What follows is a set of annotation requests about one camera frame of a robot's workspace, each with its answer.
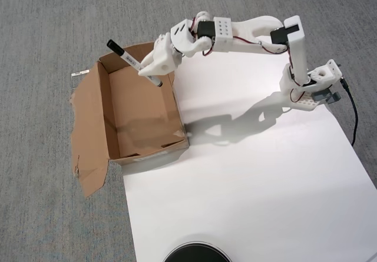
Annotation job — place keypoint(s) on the white fixed gripper jaw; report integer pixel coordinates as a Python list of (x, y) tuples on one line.
[(148, 71)]

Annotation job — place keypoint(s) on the white pivoting gripper jaw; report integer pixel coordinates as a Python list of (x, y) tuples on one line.
[(159, 50)]

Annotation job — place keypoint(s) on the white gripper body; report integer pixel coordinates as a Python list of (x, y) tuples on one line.
[(161, 58)]

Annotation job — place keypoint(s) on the black and white marker pen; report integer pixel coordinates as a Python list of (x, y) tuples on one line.
[(123, 54)]

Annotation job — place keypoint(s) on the white paper label strip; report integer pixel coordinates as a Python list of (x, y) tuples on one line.
[(79, 73)]

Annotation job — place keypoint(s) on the grey table clamp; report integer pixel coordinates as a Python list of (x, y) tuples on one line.
[(324, 96)]

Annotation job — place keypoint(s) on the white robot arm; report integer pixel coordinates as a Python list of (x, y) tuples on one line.
[(297, 47)]

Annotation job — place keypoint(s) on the black round disc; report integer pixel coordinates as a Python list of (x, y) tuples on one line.
[(195, 251)]

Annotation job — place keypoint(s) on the open brown cardboard box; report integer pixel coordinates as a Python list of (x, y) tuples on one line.
[(138, 112)]

